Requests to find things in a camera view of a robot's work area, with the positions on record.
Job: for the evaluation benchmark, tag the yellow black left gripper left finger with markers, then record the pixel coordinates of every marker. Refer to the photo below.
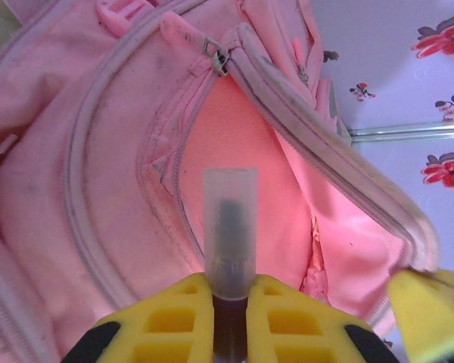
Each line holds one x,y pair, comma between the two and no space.
155,325

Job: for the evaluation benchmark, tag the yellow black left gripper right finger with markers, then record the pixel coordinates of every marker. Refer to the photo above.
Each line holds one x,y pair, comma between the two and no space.
299,325

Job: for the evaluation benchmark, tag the purple pen with clear cap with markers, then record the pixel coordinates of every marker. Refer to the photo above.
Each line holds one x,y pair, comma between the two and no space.
229,234

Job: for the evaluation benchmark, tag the pink school backpack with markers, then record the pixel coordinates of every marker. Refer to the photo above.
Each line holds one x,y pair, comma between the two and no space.
98,170

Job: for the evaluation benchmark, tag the aluminium corner post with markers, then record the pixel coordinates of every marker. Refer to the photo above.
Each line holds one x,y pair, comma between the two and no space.
408,132

